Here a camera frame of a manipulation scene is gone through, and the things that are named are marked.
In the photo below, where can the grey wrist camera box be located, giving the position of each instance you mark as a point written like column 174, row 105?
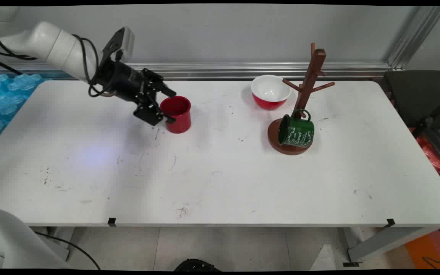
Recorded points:
column 126, row 42

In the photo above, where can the green enamel mug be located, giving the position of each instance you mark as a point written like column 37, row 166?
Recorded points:
column 298, row 131

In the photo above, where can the long aluminium wall rail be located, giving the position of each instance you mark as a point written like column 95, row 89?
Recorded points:
column 224, row 70

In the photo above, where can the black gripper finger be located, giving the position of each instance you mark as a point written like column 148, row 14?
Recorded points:
column 159, row 84
column 149, row 112

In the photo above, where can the red plastic bag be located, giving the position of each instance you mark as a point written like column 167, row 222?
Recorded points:
column 430, row 152

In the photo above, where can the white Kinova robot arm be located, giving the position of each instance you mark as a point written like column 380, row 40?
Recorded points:
column 52, row 46

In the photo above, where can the red bowl white inside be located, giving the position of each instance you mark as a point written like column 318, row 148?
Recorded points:
column 269, row 91

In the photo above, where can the blue bubble wrap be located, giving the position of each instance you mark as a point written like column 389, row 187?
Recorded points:
column 2, row 99

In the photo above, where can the black round floor object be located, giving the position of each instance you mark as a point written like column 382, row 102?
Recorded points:
column 197, row 265

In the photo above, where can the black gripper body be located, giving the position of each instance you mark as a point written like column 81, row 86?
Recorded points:
column 120, row 82

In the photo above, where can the slanted aluminium frame post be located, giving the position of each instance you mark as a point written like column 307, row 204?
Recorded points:
column 414, row 38

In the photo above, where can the brown wooden mug tree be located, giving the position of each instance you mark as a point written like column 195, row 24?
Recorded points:
column 311, row 76

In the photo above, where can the red enamel cup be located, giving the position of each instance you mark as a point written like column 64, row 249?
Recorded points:
column 180, row 122

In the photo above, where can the white rounded machine housing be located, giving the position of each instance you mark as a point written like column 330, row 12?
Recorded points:
column 13, row 244

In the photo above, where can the grey table leg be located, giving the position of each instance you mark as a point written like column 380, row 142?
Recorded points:
column 388, row 240

